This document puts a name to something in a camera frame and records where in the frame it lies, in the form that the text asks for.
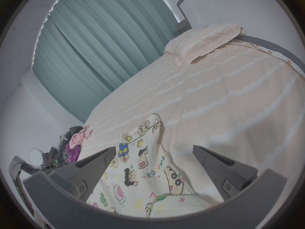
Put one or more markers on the pink garment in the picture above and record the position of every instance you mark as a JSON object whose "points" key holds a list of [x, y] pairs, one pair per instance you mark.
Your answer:
{"points": [[77, 138]]}

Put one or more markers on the pale pink pillow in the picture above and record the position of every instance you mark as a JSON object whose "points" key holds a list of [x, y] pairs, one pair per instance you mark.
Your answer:
{"points": [[202, 44]]}

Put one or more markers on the white printed pyjama top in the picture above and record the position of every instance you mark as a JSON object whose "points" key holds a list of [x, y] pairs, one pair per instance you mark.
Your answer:
{"points": [[143, 175]]}

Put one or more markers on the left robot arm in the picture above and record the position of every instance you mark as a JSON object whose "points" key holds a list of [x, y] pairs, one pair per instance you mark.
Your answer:
{"points": [[51, 156]]}

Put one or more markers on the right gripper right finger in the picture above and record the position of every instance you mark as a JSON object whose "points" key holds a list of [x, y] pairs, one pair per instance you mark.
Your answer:
{"points": [[224, 175]]}

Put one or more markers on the black garment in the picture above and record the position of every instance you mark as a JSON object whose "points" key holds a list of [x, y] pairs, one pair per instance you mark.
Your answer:
{"points": [[75, 129]]}

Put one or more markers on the blue-green curtain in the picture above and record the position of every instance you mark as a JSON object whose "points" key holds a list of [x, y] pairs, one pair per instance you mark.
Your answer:
{"points": [[59, 80], [114, 32]]}

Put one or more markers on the grey bedside table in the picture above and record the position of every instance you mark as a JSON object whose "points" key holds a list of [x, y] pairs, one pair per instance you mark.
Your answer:
{"points": [[182, 27]]}

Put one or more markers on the dark grey garment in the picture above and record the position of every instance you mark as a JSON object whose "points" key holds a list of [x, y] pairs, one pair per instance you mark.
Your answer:
{"points": [[62, 151]]}

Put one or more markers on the purple garment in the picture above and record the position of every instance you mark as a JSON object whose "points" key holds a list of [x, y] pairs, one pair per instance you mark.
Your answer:
{"points": [[72, 154]]}

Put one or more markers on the bed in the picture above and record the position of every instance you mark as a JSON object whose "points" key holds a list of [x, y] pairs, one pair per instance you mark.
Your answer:
{"points": [[214, 92]]}

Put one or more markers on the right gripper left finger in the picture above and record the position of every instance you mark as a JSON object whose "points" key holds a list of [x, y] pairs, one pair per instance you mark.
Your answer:
{"points": [[83, 173]]}

